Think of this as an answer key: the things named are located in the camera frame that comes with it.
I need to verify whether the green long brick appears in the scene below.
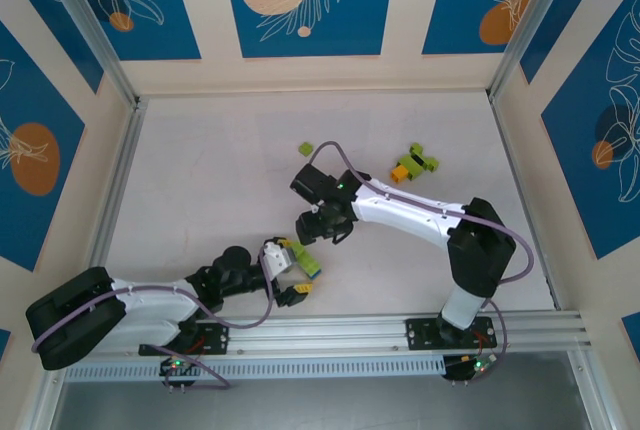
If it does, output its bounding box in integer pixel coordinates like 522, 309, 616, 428
410, 150, 436, 172

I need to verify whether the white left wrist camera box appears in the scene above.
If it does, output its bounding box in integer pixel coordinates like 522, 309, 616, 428
258, 237, 297, 281

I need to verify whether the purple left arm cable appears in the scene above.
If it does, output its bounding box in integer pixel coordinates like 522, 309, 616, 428
30, 247, 276, 391

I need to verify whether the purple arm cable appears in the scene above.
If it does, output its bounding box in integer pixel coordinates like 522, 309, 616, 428
30, 247, 276, 391
305, 140, 535, 381

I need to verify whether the aluminium mounting rail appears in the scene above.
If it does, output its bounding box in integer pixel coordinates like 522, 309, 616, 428
42, 312, 594, 364

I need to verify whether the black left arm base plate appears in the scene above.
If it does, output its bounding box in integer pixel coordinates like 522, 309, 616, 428
138, 322, 231, 356

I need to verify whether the grey slotted cable duct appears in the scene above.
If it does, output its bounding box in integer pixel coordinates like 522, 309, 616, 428
64, 355, 446, 382

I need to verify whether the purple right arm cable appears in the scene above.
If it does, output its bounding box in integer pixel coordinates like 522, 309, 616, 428
305, 140, 535, 381

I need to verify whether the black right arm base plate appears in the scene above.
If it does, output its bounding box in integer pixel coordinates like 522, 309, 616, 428
405, 317, 498, 351

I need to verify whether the aluminium side rail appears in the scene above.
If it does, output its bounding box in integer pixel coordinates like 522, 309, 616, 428
72, 97, 149, 321
488, 92, 564, 312

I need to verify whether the aluminium frame post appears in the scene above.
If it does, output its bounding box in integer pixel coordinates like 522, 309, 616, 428
487, 0, 601, 101
34, 0, 146, 111

